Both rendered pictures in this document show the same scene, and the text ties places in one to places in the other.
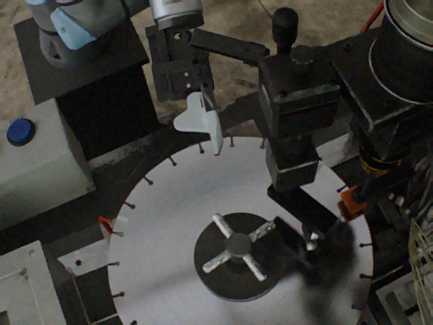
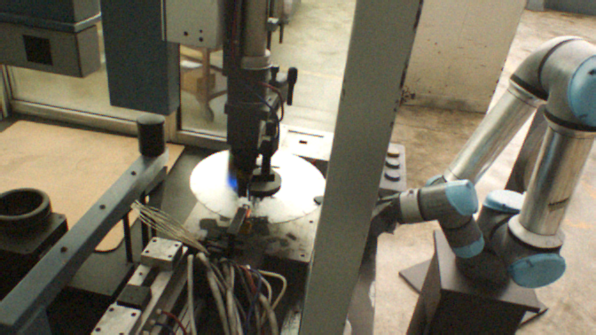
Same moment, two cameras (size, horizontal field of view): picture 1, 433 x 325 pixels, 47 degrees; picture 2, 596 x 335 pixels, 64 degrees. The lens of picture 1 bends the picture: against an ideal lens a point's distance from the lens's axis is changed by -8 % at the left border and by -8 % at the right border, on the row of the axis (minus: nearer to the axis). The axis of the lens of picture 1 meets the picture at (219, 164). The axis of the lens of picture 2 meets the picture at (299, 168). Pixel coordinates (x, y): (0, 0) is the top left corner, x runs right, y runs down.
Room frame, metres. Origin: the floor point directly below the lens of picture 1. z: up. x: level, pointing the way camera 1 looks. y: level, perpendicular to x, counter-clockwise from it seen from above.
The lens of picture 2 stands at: (0.63, -0.87, 1.59)
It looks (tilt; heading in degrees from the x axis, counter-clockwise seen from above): 31 degrees down; 112
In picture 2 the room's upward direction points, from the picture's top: 8 degrees clockwise
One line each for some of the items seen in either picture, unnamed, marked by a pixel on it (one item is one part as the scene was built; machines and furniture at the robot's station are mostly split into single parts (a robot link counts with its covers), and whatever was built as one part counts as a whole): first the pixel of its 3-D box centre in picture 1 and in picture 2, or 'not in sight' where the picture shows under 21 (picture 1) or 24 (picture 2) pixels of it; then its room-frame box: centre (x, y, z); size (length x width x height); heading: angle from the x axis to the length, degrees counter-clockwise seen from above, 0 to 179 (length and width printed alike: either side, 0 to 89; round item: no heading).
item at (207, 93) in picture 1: (205, 90); not in sight; (0.42, 0.00, 0.97); 0.09 x 0.02 x 0.05; 3
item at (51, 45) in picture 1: (69, 24); (489, 251); (0.75, 0.26, 0.80); 0.15 x 0.15 x 0.10
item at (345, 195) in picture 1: (375, 193); (237, 230); (0.24, -0.20, 0.95); 0.10 x 0.03 x 0.07; 106
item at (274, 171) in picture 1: (296, 123); (270, 112); (0.23, -0.07, 1.17); 0.06 x 0.05 x 0.20; 97
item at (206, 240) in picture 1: (239, 254); (260, 176); (0.18, -0.01, 0.96); 0.11 x 0.11 x 0.03
